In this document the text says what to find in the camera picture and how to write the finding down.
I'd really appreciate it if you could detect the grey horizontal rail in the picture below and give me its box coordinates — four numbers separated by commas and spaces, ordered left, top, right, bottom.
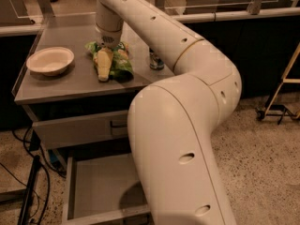
172, 7, 300, 23

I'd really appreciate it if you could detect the white paper bowl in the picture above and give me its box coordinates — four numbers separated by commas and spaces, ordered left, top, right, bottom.
26, 47, 74, 76

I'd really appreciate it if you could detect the yellow wheeled cart frame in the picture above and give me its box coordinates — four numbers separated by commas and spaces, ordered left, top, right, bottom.
256, 42, 300, 125

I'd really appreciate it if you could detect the blue energy drink can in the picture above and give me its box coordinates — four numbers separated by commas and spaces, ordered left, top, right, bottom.
149, 49, 164, 70

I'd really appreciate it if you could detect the grey upper drawer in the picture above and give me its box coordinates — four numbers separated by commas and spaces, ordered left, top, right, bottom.
33, 111, 128, 149

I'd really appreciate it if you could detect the green rice chip bag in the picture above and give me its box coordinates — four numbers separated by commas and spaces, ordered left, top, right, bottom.
85, 42, 133, 81

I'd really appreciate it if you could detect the black floor cable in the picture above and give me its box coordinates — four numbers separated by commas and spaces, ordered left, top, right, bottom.
0, 127, 68, 225

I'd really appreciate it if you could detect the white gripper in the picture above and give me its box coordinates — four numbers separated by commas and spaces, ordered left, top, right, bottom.
95, 25, 122, 82

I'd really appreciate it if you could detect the grey metal drawer cabinet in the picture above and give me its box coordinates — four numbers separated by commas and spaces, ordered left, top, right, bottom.
11, 8, 176, 161

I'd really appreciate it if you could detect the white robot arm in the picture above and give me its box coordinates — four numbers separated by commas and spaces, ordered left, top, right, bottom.
96, 0, 242, 225

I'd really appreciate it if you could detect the black metal floor bar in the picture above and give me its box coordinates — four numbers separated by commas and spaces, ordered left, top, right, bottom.
17, 156, 40, 225

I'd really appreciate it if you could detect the open grey middle drawer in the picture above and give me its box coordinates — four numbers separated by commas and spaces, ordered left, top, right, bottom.
62, 154, 152, 225

